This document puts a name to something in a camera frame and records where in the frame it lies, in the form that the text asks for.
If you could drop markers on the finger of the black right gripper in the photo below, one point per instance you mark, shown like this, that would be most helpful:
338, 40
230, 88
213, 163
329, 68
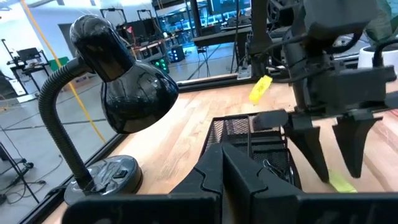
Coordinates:
311, 146
354, 143

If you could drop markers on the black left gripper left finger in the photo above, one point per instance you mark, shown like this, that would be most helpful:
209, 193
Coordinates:
208, 174

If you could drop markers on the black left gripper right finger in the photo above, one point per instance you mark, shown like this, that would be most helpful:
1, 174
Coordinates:
242, 174

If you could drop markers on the yellow highlighter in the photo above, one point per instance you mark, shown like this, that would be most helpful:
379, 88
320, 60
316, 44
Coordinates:
342, 185

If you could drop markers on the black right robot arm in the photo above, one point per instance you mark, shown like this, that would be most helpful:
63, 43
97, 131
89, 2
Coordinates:
335, 15

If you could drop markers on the black mesh desk organizer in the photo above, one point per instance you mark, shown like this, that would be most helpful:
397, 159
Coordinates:
231, 126

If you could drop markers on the white plant pot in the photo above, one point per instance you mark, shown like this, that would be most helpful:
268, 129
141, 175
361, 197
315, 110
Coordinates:
363, 57

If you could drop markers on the yellow tag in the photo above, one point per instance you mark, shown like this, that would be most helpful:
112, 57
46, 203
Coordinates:
260, 89

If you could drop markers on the green plant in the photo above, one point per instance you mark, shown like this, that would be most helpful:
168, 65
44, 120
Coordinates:
385, 18

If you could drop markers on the white power strip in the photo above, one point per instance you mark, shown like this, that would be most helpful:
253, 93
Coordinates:
244, 72

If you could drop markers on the black gooseneck desk lamp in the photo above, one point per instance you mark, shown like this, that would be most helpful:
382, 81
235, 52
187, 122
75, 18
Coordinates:
136, 93

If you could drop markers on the black tripod stand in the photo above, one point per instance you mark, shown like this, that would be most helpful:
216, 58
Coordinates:
15, 169

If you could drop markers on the black workstation cart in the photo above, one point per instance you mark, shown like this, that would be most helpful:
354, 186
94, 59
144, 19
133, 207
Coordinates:
28, 62

